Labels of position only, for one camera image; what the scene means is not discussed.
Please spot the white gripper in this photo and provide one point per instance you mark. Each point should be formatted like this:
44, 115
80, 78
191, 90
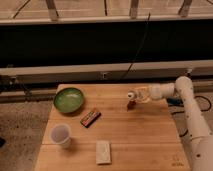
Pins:
156, 92

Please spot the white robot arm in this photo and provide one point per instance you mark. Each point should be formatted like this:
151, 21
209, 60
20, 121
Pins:
201, 135

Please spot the blue black power adapter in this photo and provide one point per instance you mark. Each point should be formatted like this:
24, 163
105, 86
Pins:
174, 101

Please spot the small red-brown object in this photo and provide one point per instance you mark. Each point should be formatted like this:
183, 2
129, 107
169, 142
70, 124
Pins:
131, 104

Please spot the brown chocolate bar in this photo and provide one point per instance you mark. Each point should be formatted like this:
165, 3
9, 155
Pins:
88, 119

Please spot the beige sponge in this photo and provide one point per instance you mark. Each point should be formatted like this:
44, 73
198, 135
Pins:
103, 152

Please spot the green bowl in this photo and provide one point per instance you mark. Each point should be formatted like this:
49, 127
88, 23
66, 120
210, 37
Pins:
68, 100

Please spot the translucent plastic cup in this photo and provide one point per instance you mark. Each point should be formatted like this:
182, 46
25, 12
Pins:
60, 135

